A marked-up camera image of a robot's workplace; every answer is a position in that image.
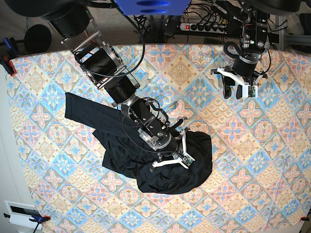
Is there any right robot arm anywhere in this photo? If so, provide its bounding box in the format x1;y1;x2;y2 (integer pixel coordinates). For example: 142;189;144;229
66;4;195;169

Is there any red blue clamp top left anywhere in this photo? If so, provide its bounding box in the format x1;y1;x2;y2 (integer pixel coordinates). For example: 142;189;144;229
0;37;19;77

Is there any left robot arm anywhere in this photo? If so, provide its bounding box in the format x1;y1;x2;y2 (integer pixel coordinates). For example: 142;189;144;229
211;0;269;99

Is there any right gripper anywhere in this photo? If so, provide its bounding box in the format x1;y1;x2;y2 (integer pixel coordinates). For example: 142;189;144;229
140;116;195;169

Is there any black round stool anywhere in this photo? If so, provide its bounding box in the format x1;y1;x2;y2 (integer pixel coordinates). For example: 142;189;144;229
24;24;52;54

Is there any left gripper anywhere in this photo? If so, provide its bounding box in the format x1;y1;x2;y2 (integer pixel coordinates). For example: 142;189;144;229
211;42;268;99

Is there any white wall vent box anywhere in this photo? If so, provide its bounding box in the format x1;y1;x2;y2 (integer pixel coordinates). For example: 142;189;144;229
4;200;40;230

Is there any black clamp bottom right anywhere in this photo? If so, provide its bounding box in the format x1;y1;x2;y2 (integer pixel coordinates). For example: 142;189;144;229
300;216;310;221

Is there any black t-shirt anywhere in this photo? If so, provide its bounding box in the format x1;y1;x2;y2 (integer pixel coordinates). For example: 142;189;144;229
65;92;212;195

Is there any white power strip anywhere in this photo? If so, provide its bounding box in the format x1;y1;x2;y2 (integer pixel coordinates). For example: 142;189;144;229
179;23;242;35

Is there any patterned colourful tablecloth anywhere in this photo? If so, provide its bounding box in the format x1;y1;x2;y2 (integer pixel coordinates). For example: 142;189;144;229
1;45;311;233

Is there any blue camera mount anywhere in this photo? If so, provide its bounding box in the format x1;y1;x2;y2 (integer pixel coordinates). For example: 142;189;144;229
114;0;191;16

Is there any blue clamp bottom left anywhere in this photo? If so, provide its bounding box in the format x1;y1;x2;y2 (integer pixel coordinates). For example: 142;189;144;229
3;213;51;224

